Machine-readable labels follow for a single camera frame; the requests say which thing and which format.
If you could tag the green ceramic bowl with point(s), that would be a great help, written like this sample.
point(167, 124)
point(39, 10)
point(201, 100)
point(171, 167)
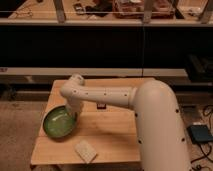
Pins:
point(58, 122)

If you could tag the dark chocolate bar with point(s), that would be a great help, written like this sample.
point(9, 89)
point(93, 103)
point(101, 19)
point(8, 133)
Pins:
point(101, 106)

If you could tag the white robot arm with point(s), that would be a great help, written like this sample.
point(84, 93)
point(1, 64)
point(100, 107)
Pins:
point(159, 126)

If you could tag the black foot pedal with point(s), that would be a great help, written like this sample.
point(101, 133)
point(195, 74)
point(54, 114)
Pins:
point(199, 134)

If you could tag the wooden shelf bench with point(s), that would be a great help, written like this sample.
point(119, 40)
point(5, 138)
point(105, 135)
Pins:
point(21, 75)

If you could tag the tan sponge block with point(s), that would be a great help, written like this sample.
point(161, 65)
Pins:
point(85, 151)

